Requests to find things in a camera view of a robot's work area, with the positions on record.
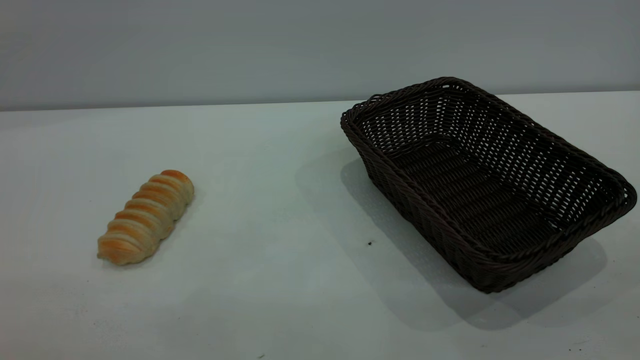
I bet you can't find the dark brown wicker basket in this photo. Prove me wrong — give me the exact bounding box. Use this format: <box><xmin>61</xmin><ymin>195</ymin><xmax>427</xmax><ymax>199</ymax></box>
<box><xmin>340</xmin><ymin>76</ymin><xmax>638</xmax><ymax>294</ymax></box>

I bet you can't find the golden ridged bread roll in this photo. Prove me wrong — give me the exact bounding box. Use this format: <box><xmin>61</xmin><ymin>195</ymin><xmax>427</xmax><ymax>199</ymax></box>
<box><xmin>96</xmin><ymin>169</ymin><xmax>195</xmax><ymax>266</ymax></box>

